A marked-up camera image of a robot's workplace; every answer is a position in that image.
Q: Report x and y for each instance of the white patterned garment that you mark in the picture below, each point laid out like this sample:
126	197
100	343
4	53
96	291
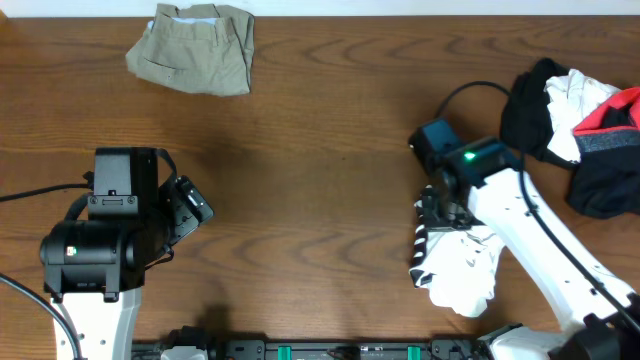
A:
572	98

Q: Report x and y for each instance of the black red garment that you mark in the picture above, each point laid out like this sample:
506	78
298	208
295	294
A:
606	182

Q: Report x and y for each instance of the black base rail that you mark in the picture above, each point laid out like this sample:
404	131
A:
194	343

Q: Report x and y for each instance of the folded khaki shorts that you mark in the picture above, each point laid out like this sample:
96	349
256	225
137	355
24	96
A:
202	49

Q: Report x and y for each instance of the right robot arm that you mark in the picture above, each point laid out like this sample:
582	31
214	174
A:
487	202

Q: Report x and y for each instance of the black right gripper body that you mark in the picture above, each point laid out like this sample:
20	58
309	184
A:
439	216

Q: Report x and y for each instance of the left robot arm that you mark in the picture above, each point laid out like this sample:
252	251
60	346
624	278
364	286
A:
97	257

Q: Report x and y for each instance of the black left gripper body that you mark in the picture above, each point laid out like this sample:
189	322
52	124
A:
187	209

